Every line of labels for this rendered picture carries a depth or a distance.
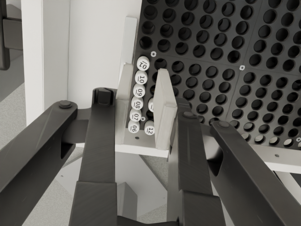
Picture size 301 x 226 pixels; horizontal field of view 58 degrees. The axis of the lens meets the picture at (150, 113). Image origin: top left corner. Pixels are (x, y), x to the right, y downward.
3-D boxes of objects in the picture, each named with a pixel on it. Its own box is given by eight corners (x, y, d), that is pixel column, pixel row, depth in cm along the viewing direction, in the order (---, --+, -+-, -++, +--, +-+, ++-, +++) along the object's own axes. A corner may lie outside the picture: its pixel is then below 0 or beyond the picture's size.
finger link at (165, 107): (164, 104, 15) (178, 106, 15) (158, 67, 21) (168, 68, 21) (155, 150, 16) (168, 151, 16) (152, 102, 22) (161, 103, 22)
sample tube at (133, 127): (129, 114, 34) (127, 132, 30) (130, 105, 33) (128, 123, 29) (139, 115, 34) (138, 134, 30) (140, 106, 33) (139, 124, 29)
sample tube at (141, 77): (135, 70, 31) (134, 84, 27) (136, 60, 31) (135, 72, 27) (146, 71, 31) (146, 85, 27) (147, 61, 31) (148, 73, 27)
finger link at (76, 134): (108, 150, 14) (49, 143, 14) (117, 109, 19) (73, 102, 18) (111, 125, 13) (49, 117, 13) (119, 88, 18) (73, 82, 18)
